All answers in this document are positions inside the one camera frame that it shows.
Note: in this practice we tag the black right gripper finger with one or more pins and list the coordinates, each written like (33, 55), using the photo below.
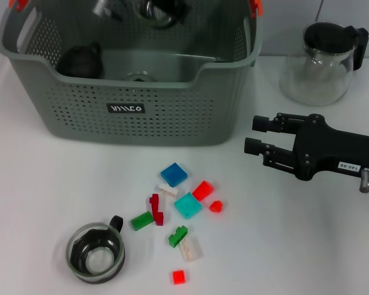
(252, 146)
(261, 123)

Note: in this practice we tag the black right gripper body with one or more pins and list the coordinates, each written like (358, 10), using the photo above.
(341, 150)

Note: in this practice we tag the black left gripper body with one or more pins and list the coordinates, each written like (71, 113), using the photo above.
(112, 12)

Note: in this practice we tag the glass teacup with black sleeve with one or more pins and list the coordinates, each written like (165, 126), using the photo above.
(80, 249)
(140, 75)
(166, 12)

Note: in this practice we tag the grey-green perforated storage bin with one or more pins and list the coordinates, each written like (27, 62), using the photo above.
(141, 129)

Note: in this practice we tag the dark clay teapot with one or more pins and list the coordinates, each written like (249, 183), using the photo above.
(80, 61)

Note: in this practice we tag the red rectangular building brick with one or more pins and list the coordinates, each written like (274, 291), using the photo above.
(203, 190)

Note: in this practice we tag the small red round-top brick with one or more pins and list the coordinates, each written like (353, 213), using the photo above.
(216, 206)

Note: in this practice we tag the blue square building brick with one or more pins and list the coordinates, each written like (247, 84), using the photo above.
(173, 174)

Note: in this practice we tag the cyan square building brick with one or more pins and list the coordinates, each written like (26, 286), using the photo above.
(187, 206)

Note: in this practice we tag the small white building brick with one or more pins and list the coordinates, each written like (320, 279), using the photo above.
(167, 190)

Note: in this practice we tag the glass teapot with black lid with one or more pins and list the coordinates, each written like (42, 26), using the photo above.
(326, 37)

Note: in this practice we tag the green stepped building brick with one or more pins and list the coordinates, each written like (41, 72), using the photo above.
(177, 235)

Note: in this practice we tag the maroon stepped building brick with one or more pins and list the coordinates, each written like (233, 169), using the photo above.
(156, 212)

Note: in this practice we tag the translucent white building brick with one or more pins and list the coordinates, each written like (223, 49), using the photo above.
(190, 250)

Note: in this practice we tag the green flat building brick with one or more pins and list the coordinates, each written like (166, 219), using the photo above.
(141, 221)

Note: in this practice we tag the small red square brick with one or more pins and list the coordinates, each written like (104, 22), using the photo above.
(179, 277)

